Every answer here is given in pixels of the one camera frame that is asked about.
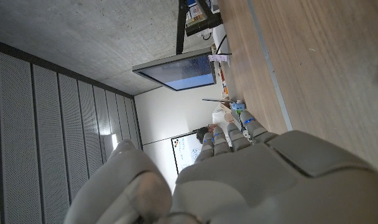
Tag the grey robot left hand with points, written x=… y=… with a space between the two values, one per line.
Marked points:
x=270 y=186

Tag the blue toy figure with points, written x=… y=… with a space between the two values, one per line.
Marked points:
x=238 y=106

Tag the seated person white t-shirt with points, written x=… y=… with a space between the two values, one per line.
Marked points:
x=203 y=132

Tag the black framed whiteboard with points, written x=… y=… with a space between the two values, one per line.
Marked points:
x=184 y=152

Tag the grey laptop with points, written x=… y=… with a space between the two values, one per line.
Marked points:
x=217 y=100

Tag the black computer monitor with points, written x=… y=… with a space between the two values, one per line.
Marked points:
x=182 y=73

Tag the flat white box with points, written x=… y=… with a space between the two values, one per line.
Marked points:
x=220 y=39

